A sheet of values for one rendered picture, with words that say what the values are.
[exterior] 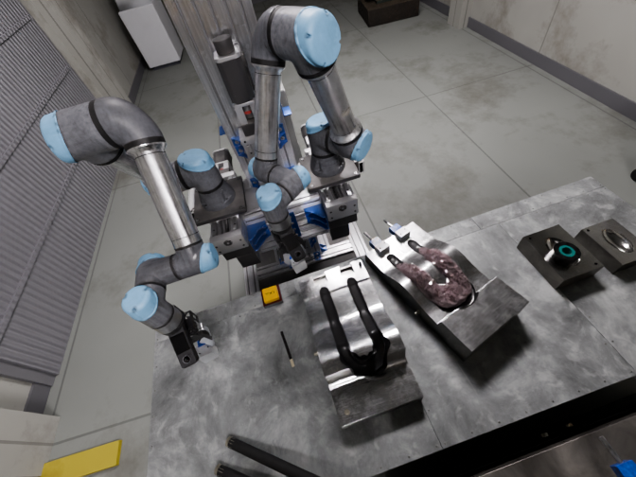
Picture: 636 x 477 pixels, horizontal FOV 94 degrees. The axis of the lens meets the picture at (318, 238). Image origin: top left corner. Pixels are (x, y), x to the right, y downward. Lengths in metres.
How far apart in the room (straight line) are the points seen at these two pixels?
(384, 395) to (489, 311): 0.42
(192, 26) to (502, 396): 1.48
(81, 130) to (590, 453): 1.52
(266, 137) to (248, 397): 0.86
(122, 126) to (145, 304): 0.42
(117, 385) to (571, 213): 2.68
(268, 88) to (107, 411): 2.15
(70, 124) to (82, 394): 2.04
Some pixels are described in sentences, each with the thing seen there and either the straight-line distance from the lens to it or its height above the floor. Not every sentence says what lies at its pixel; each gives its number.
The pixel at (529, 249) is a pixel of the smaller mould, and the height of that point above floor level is 0.85.
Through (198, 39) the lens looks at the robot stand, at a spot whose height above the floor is 1.57.
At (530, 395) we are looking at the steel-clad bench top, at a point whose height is 0.80.
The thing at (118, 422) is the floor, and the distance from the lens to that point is 2.43.
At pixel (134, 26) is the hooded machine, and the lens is 6.43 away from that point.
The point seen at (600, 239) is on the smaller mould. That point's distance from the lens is 1.48.
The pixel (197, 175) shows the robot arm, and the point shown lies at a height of 1.22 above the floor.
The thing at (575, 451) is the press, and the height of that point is 0.78.
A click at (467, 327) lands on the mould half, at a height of 0.91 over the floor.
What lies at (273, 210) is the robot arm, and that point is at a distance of 0.89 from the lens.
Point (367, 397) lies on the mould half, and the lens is 1.03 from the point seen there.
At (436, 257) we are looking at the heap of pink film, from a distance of 1.17.
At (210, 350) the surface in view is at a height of 0.96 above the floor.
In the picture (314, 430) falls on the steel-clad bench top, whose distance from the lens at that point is 1.10.
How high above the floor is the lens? 1.88
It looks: 52 degrees down
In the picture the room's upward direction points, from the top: 15 degrees counter-clockwise
